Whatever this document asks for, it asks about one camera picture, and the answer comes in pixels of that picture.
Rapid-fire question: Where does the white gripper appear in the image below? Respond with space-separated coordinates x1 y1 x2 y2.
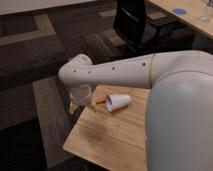
69 84 97 115

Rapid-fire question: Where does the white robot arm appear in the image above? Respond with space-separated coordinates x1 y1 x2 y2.
58 50 213 171

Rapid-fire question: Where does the orange carrot toy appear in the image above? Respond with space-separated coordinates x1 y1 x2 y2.
96 99 106 104

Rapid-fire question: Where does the black office chair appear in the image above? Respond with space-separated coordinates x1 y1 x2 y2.
112 0 181 54

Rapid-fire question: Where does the blue round disc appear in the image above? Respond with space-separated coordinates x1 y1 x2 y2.
172 8 187 15

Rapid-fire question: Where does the wooden background desk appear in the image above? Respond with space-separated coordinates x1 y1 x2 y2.
148 0 213 39

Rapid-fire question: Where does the clear glass on desk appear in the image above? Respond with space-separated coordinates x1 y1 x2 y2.
200 6 213 22

